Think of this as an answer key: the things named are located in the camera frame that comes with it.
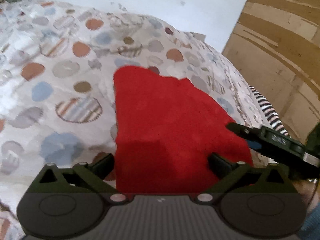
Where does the dotted patchwork bed quilt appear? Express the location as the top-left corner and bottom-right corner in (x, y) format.
(1, 1), (269, 239)

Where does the black white pink striped garment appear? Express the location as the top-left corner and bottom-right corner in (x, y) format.
(249, 86), (291, 137)

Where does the brown wooden wardrobe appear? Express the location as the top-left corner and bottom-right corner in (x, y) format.
(223, 0), (319, 141)

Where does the red long-sleeve shirt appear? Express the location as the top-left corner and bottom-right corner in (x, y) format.
(113, 66), (253, 195)

